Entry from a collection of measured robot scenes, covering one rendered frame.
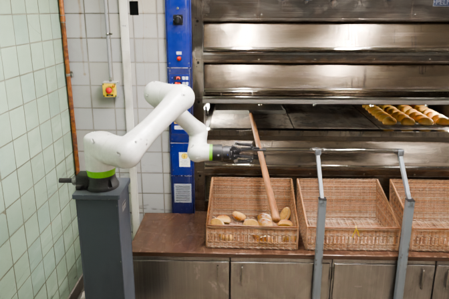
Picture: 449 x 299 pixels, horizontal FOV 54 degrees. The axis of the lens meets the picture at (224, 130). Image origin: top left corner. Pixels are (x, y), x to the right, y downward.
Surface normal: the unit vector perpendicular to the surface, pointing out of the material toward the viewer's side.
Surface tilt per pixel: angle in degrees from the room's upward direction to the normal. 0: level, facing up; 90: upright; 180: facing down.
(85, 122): 90
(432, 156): 70
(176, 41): 90
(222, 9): 90
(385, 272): 90
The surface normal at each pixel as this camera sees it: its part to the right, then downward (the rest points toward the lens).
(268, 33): -0.03, -0.07
